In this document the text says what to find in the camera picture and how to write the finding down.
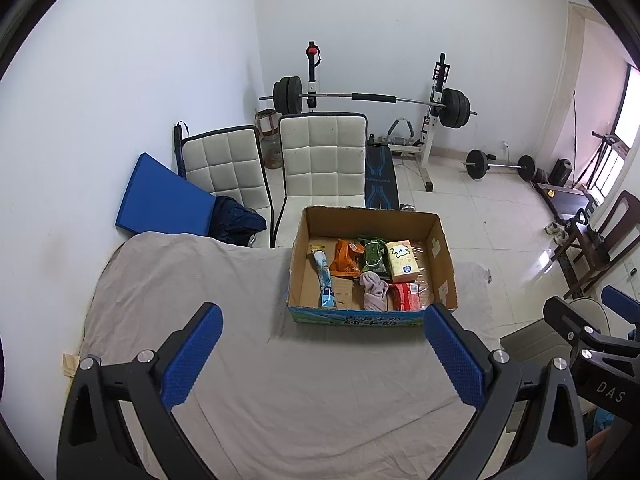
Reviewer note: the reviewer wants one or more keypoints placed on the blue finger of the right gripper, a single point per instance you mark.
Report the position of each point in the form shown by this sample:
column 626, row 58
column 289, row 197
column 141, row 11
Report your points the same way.
column 619, row 302

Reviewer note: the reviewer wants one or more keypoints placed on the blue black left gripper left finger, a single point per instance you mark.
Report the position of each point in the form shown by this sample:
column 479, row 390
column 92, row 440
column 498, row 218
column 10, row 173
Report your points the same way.
column 95, row 442

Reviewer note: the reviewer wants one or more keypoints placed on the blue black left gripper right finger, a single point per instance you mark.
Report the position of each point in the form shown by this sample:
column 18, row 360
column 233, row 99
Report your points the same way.
column 550, row 442

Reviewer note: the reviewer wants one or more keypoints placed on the red snack packet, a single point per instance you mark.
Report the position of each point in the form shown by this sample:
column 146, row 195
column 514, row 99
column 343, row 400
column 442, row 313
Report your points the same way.
column 408, row 297

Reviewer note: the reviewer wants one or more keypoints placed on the yellow tissue pack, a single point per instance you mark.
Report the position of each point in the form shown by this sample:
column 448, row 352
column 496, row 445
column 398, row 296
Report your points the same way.
column 402, row 262

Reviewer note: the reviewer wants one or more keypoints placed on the pale purple cloth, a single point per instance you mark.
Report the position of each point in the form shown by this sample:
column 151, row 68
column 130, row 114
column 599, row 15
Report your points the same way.
column 374, row 291

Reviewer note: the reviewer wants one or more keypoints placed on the green wipes packet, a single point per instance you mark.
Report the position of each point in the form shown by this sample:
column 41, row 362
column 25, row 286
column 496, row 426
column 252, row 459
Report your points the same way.
column 374, row 258

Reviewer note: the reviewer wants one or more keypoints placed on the light blue tube packet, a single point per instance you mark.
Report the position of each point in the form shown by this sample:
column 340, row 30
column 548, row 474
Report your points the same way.
column 327, row 297

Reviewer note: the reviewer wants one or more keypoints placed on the orange snack packet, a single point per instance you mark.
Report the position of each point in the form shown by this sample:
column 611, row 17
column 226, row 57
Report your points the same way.
column 346, row 261

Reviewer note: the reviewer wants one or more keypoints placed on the dark wooden chair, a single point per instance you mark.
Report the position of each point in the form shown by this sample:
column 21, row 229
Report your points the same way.
column 588, row 254

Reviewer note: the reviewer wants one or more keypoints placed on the beige masking tape piece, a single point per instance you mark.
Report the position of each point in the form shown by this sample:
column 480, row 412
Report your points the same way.
column 70, row 364

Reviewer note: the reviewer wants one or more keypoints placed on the black treadmill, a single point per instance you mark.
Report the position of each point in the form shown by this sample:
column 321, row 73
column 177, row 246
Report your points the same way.
column 565, row 203

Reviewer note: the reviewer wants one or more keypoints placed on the grey table cloth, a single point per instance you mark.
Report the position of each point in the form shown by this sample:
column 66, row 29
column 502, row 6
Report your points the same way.
column 277, row 399

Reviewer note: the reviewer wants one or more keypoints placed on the short barbell on floor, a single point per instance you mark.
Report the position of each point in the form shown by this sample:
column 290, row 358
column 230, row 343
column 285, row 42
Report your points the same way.
column 478, row 163

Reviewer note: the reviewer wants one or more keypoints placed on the blue foam mat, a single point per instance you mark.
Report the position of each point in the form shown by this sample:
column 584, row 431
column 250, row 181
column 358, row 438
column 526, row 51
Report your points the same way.
column 158, row 200

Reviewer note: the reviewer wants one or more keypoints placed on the white weight bench rack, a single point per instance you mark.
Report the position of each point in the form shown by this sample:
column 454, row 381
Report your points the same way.
column 419, row 149

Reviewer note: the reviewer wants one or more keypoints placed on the dark blue garment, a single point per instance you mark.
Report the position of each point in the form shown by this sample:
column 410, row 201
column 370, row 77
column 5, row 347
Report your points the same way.
column 234, row 224

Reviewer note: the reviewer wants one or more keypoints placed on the long barbell on rack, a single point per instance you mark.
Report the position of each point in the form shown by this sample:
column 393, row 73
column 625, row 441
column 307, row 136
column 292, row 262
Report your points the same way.
column 453, row 109

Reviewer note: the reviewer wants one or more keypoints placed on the open cardboard box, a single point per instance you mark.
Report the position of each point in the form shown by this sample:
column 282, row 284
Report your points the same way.
column 324, row 226

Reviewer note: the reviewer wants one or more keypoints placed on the black blue bench pad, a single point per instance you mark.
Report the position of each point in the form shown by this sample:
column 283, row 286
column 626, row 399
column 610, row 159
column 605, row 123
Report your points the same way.
column 380, row 184

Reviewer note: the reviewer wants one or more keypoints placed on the left white quilted chair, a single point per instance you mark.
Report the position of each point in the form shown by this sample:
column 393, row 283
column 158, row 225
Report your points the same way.
column 227, row 162

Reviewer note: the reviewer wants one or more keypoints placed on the white quilted chair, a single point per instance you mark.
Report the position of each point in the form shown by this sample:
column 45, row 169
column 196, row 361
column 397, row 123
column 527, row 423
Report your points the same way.
column 227, row 162
column 323, row 164

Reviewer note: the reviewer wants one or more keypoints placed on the right white quilted chair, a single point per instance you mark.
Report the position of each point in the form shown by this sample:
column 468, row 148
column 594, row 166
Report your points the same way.
column 323, row 164

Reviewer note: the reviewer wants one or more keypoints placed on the small wooden stool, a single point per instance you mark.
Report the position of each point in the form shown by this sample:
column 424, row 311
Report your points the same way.
column 267, row 124

